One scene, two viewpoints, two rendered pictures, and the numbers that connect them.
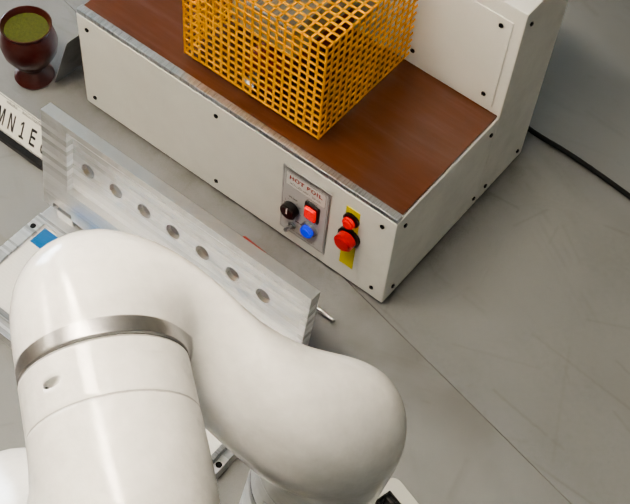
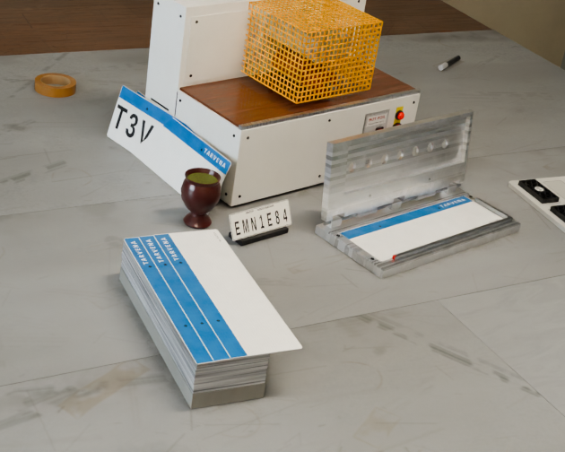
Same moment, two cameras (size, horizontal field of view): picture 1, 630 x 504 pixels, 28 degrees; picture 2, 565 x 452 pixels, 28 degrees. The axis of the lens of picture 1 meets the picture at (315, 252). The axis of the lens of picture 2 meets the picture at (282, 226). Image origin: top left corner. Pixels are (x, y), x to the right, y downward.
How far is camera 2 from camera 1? 2.54 m
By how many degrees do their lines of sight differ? 60
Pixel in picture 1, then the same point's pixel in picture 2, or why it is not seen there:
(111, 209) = (364, 181)
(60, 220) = (334, 228)
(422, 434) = (482, 172)
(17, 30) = (203, 182)
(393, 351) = not seen: hidden behind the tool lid
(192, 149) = (307, 166)
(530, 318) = not seen: hidden behind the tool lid
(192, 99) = (315, 123)
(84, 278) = not seen: outside the picture
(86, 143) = (360, 139)
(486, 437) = (484, 160)
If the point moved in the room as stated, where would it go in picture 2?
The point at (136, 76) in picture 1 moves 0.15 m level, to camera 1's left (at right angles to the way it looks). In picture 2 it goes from (278, 143) to (256, 169)
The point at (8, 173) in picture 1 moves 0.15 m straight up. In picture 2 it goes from (282, 245) to (292, 180)
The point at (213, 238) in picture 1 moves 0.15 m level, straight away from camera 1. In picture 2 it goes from (421, 133) to (355, 120)
